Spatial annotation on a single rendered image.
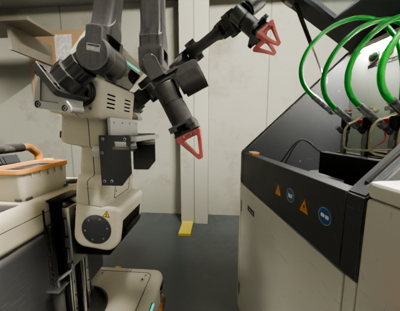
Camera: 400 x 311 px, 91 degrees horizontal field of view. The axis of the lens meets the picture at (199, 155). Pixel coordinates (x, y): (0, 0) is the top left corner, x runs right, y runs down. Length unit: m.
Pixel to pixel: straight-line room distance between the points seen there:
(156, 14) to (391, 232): 0.60
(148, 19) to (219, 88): 1.91
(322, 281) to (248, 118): 2.01
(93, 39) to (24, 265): 0.72
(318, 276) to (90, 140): 0.75
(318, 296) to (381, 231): 0.25
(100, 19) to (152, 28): 0.12
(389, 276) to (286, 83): 2.27
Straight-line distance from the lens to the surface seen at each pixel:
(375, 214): 0.43
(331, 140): 1.23
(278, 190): 0.69
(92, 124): 0.76
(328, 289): 0.58
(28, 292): 0.98
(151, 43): 0.53
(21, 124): 3.41
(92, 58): 0.56
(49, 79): 0.59
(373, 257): 0.46
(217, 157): 2.40
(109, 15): 0.60
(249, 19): 0.82
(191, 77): 0.49
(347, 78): 0.65
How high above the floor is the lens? 1.06
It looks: 8 degrees down
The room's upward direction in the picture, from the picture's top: straight up
